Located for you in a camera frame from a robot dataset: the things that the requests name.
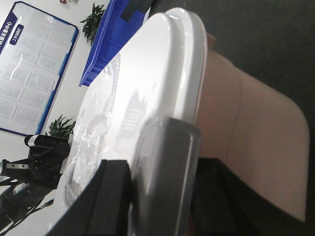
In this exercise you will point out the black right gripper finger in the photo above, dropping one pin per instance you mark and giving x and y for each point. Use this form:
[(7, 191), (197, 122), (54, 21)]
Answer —
[(222, 205)]

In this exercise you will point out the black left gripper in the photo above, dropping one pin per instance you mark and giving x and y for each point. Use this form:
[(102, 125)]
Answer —
[(100, 210)]

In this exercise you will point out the white plastic storage bin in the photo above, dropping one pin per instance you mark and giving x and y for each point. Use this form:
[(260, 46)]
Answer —
[(258, 133)]

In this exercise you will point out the white bin lid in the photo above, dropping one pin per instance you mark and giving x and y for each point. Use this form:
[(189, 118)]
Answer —
[(141, 110)]

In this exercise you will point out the green potted plant lower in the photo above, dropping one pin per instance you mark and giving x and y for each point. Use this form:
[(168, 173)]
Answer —
[(62, 127)]

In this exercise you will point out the green potted plant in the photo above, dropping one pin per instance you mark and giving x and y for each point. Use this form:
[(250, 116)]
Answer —
[(92, 21), (62, 127)]

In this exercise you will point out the blue plastic crate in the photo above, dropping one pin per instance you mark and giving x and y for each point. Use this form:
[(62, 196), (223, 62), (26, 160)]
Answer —
[(120, 21)]

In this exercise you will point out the green potted plant upper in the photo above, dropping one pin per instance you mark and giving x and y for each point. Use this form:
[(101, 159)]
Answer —
[(92, 21)]

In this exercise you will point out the blue framed wall poster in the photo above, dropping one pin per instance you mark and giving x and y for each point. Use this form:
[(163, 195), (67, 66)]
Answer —
[(35, 47)]

